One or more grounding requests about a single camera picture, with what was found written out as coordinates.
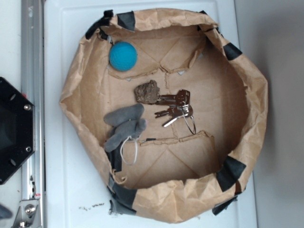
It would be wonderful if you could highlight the brown paper bag bin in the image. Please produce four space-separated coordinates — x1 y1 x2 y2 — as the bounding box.
60 9 268 223

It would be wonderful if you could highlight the brown rock chunk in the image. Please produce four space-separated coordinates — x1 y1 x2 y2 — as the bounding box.
134 80 160 105

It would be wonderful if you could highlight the grey plush toy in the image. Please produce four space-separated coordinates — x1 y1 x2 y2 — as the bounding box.
104 103 147 165

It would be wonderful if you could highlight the silver key bunch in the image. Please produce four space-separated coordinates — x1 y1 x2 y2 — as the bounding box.
155 89 196 134

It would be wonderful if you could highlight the blue foam ball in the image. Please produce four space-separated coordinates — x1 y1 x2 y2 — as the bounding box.
109 42 137 71

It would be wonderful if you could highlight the white tray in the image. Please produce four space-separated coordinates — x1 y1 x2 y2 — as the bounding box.
43 0 259 228

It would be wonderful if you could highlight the aluminium frame rail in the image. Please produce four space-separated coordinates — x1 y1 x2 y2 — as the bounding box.
13 0 47 228

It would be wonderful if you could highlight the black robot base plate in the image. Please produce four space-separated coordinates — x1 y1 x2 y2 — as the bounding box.
0 77 34 185

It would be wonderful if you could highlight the silver corner bracket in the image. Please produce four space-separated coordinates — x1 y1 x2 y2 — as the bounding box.
12 199 42 228

